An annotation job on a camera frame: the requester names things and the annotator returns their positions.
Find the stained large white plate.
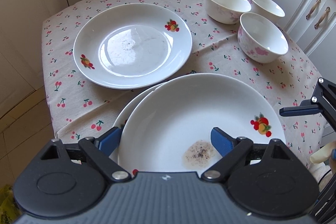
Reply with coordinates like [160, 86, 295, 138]
[118, 73, 285, 173]

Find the pink flower white bowl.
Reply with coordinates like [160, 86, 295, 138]
[238, 12, 289, 64]

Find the small deep white plate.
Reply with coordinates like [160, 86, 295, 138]
[73, 3, 193, 90]

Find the gloved right hand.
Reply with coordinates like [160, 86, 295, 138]
[310, 141, 336, 173]

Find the yellow plastic bag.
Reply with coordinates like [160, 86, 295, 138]
[0, 184, 21, 224]

